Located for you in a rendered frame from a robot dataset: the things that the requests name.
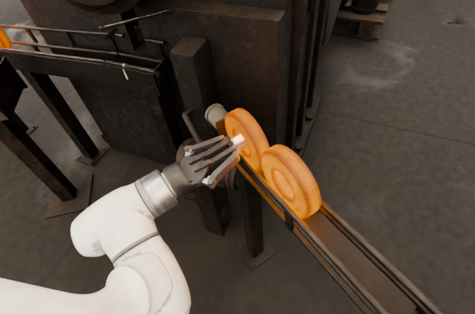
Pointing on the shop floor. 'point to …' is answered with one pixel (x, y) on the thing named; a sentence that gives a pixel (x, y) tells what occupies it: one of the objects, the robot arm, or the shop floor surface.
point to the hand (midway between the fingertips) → (245, 138)
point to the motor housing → (213, 197)
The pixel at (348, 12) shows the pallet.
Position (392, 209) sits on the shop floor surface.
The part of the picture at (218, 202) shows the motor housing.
